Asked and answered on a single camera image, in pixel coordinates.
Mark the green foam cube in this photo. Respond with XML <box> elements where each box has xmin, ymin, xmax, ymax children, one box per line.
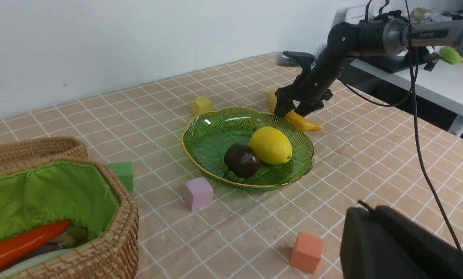
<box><xmin>108</xmin><ymin>161</ymin><xmax>134</xmax><ymax>192</ymax></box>

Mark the orange toy carrot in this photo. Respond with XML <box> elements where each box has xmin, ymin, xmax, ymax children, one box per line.
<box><xmin>0</xmin><ymin>220</ymin><xmax>73</xmax><ymax>270</ymax></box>

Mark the yellow foam cube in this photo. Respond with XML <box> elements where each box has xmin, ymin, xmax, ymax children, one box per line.
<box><xmin>190</xmin><ymin>96</ymin><xmax>213</xmax><ymax>116</ymax></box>

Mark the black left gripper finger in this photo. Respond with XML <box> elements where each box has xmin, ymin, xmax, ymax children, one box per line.
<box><xmin>340</xmin><ymin>201</ymin><xmax>463</xmax><ymax>279</ymax></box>

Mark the woven wicker basket green lining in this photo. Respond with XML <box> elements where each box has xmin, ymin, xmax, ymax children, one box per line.
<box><xmin>0</xmin><ymin>157</ymin><xmax>139</xmax><ymax>279</ymax></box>

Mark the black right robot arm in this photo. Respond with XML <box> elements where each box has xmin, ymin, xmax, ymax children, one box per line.
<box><xmin>274</xmin><ymin>18</ymin><xmax>463</xmax><ymax>279</ymax></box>

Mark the yellow toy lemon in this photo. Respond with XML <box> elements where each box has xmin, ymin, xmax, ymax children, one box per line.
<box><xmin>250</xmin><ymin>126</ymin><xmax>292</xmax><ymax>165</ymax></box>

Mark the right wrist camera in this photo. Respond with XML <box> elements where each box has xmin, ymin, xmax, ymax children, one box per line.
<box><xmin>275</xmin><ymin>51</ymin><xmax>316</xmax><ymax>69</ymax></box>

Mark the black cable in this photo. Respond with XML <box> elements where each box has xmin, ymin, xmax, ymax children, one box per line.
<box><xmin>404</xmin><ymin>0</ymin><xmax>463</xmax><ymax>251</ymax></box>

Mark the white side table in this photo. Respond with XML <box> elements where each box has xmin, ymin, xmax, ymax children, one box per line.
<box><xmin>341</xmin><ymin>57</ymin><xmax>463</xmax><ymax>136</ymax></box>

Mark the orange foam cube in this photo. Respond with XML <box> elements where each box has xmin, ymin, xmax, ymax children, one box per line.
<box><xmin>290</xmin><ymin>232</ymin><xmax>324</xmax><ymax>274</ymax></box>

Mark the green glass leaf plate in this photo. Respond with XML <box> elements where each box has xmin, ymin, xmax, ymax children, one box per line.
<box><xmin>181</xmin><ymin>107</ymin><xmax>314</xmax><ymax>192</ymax></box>

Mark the pink foam cube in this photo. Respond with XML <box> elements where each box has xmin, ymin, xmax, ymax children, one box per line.
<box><xmin>183</xmin><ymin>177</ymin><xmax>213</xmax><ymax>212</ymax></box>

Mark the dark purple toy mangosteen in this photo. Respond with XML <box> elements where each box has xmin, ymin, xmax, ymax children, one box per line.
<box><xmin>223</xmin><ymin>143</ymin><xmax>261</xmax><ymax>183</ymax></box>

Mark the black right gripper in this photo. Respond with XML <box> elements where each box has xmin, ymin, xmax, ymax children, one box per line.
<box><xmin>273</xmin><ymin>71</ymin><xmax>333</xmax><ymax>118</ymax></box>

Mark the green object on side table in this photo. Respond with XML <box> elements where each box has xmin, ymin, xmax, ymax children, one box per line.
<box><xmin>439</xmin><ymin>46</ymin><xmax>463</xmax><ymax>65</ymax></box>

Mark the yellow toy banana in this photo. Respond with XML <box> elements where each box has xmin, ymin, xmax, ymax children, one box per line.
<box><xmin>268</xmin><ymin>87</ymin><xmax>323</xmax><ymax>133</ymax></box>

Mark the white toy radish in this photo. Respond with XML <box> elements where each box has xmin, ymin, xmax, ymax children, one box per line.
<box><xmin>0</xmin><ymin>248</ymin><xmax>74</xmax><ymax>279</ymax></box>

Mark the purple toy eggplant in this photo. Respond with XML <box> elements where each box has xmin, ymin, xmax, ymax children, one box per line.
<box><xmin>20</xmin><ymin>228</ymin><xmax>87</xmax><ymax>261</ymax></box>

